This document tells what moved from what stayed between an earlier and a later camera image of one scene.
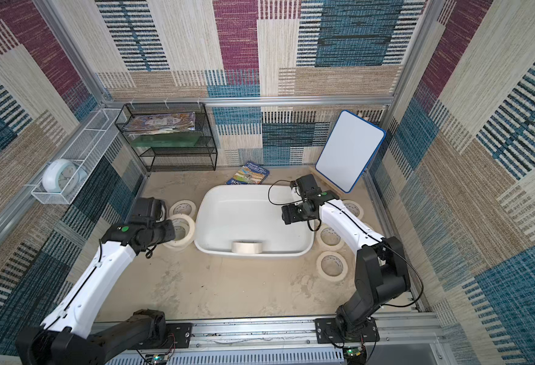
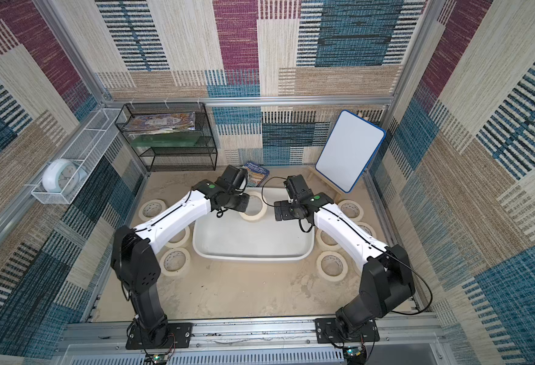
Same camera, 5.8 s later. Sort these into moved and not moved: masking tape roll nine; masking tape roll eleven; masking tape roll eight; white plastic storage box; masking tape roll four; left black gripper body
Moved: masking tape roll eight; left black gripper body
Not moved: masking tape roll nine; masking tape roll eleven; white plastic storage box; masking tape roll four
